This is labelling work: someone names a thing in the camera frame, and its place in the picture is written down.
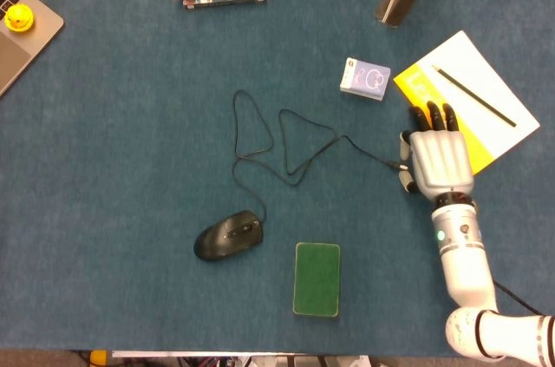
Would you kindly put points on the black pencil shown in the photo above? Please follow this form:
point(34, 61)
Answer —
point(474, 96)

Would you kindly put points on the small purple card box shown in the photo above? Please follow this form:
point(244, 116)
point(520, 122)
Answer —
point(366, 79)

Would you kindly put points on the blue felt table mat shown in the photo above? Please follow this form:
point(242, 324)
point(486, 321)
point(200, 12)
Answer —
point(130, 146)

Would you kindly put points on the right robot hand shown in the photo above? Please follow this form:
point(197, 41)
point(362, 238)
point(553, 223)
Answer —
point(440, 159)

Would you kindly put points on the silver laptop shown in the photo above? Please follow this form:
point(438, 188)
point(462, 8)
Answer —
point(21, 33)

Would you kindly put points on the yellow and white Lexicon book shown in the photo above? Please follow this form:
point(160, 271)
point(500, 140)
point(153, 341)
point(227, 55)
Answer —
point(481, 93)

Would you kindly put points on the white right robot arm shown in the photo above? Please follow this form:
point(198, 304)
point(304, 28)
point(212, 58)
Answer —
point(468, 263)

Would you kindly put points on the yellow rubber duck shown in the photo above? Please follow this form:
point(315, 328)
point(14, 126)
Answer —
point(19, 17)

